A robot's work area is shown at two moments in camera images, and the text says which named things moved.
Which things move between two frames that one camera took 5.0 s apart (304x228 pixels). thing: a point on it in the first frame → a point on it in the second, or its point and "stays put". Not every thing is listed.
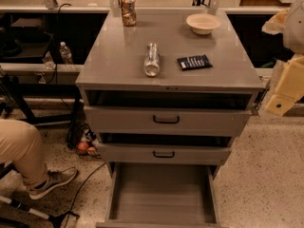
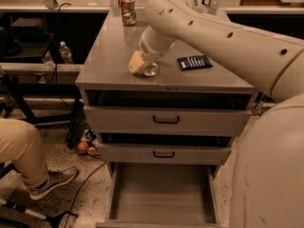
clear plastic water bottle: x=66 y=53 stays put
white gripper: x=294 y=32 → x=149 y=52
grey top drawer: x=170 y=121 stays put
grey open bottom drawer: x=157 y=195 stays put
